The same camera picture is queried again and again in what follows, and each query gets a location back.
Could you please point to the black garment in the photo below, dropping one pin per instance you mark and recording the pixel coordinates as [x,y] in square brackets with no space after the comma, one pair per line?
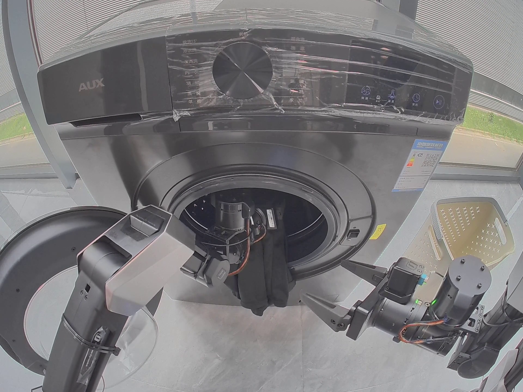
[265,276]

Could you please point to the washing machine door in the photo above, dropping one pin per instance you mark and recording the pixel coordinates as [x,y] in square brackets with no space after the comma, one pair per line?
[36,259]

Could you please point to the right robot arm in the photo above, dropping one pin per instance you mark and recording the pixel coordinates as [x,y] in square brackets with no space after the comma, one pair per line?
[465,288]

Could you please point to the cream laundry basket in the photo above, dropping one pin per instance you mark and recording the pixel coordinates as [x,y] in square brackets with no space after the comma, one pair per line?
[470,235]

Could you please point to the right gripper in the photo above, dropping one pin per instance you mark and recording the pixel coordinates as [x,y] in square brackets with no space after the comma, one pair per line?
[392,317]

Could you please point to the grey washing machine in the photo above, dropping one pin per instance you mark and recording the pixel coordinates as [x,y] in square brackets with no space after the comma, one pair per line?
[253,149]

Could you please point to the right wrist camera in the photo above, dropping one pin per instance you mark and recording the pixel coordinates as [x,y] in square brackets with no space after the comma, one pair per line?
[404,278]

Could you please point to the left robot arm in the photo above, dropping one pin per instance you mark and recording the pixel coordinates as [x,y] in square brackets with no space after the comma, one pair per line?
[139,259]

